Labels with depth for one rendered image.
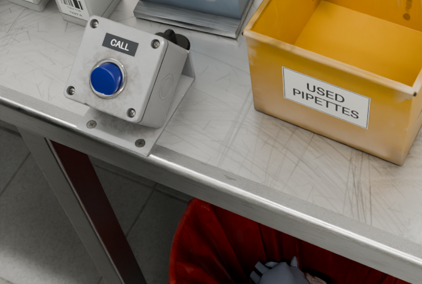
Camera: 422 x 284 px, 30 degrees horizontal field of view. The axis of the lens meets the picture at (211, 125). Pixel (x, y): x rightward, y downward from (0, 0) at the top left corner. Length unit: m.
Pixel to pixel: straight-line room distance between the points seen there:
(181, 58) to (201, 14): 0.08
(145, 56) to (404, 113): 0.20
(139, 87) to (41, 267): 1.05
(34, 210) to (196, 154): 1.08
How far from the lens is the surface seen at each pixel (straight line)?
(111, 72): 0.61
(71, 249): 1.63
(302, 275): 1.30
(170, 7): 0.73
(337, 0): 0.71
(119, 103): 0.61
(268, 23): 0.61
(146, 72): 0.61
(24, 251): 1.66
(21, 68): 0.73
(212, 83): 0.68
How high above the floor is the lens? 1.41
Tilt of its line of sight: 56 degrees down
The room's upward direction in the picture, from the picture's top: 12 degrees counter-clockwise
